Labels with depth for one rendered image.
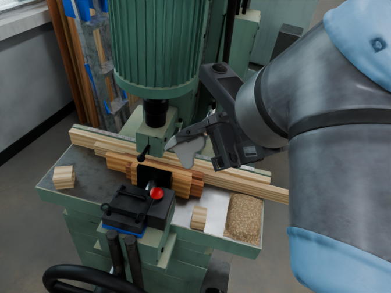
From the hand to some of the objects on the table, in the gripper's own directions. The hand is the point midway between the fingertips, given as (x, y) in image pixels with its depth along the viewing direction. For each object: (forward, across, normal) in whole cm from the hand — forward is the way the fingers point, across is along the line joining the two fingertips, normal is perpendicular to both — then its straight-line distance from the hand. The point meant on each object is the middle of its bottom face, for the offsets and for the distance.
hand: (200, 136), depth 52 cm
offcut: (+35, -26, +2) cm, 43 cm away
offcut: (+20, +2, -18) cm, 27 cm away
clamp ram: (+26, -7, -9) cm, 28 cm away
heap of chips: (+18, +13, -21) cm, 31 cm away
